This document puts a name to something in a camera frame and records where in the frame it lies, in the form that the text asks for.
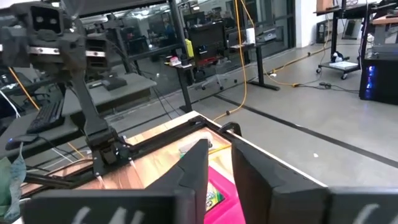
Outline computer tower with blue lights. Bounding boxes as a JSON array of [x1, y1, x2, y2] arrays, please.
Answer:
[[358, 57, 398, 106]]

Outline artificial plant in white pot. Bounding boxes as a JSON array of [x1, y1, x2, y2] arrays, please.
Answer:
[[0, 142, 28, 223]]

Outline yellow floor cable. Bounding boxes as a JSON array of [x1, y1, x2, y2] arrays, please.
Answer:
[[239, 0, 331, 88]]

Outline hanging yellow cable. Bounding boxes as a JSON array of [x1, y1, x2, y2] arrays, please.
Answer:
[[212, 0, 250, 123]]

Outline small black desk device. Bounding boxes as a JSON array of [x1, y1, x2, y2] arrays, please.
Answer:
[[101, 76, 129, 92]]

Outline yellow green bottle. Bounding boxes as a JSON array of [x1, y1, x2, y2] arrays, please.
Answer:
[[184, 38, 195, 59]]

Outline grey desk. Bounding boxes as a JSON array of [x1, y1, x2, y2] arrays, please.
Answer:
[[0, 72, 158, 160]]

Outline black standing desk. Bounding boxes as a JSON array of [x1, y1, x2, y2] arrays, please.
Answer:
[[164, 39, 281, 114]]

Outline black frame handle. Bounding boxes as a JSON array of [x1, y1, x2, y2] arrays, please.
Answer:
[[218, 121, 243, 138]]

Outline black floor cables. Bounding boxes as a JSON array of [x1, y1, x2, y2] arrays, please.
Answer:
[[297, 80, 361, 95]]

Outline wooden top workbench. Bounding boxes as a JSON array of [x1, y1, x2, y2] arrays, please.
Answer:
[[371, 14, 398, 60]]

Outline flat white box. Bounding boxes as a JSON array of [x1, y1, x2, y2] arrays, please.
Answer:
[[328, 60, 359, 72]]

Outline black table frame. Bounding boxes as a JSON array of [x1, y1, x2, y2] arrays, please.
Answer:
[[23, 114, 328, 200]]

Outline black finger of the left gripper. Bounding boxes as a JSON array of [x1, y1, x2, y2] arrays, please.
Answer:
[[0, 12, 30, 68], [85, 32, 109, 77]]

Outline black keyboard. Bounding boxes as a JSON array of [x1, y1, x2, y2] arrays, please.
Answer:
[[25, 98, 67, 135]]

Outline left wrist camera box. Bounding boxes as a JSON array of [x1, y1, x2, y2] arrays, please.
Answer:
[[29, 4, 65, 35]]

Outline black computer mouse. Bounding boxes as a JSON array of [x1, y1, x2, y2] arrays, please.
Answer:
[[4, 133, 40, 152]]

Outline thin yellow cable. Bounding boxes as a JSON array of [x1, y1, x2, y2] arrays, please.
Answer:
[[7, 66, 87, 160]]

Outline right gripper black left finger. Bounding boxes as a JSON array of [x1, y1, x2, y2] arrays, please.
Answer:
[[23, 139, 209, 224]]

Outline cardboard box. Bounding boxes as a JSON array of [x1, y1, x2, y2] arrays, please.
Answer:
[[316, 0, 335, 12]]

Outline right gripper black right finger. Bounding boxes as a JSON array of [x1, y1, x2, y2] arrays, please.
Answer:
[[231, 140, 398, 224]]

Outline pink plastic pencil box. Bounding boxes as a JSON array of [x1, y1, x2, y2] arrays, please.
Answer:
[[203, 166, 247, 224]]

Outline black rolling cart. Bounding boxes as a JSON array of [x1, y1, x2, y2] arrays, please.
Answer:
[[313, 0, 374, 81]]

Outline office chair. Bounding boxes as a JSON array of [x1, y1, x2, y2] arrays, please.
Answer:
[[198, 58, 238, 91]]

